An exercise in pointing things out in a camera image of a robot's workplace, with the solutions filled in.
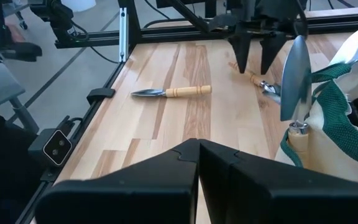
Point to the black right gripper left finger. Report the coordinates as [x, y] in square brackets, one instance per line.
[120, 199]

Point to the beige and green gardening bag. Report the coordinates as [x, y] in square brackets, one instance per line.
[331, 155]

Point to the black table-level camera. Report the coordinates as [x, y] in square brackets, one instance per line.
[56, 147]

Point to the black rolling chair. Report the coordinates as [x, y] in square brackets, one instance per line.
[20, 49]

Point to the white bucket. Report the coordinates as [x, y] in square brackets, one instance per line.
[78, 4]

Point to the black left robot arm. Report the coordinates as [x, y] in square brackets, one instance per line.
[191, 14]

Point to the black frame clip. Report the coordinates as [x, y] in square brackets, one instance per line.
[99, 93]

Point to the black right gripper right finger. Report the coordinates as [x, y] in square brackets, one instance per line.
[291, 202]

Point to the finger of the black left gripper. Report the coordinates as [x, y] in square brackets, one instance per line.
[241, 49]
[272, 49]

